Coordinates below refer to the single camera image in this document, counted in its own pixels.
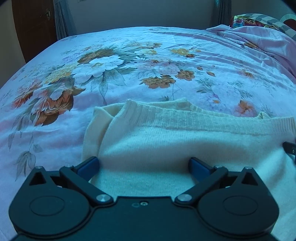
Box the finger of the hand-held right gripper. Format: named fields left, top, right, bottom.
left=283, top=141, right=296, bottom=165

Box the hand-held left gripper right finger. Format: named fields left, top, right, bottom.
left=174, top=157, right=261, bottom=207

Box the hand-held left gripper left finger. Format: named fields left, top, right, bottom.
left=26, top=156, right=114, bottom=207

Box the cream knit sweater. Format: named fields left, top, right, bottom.
left=82, top=98, right=296, bottom=241

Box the floral bedsheet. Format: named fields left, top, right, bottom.
left=0, top=27, right=296, bottom=241

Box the pink blanket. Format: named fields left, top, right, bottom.
left=206, top=24, right=296, bottom=80

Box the red and white headboard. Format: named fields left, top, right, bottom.
left=279, top=13, right=296, bottom=29

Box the striped pillow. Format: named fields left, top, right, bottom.
left=230, top=13, right=296, bottom=39

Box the grey curtain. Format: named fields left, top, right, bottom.
left=53, top=0, right=77, bottom=40
left=211, top=0, right=232, bottom=29

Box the brown wooden door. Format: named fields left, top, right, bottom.
left=11, top=0, right=57, bottom=63

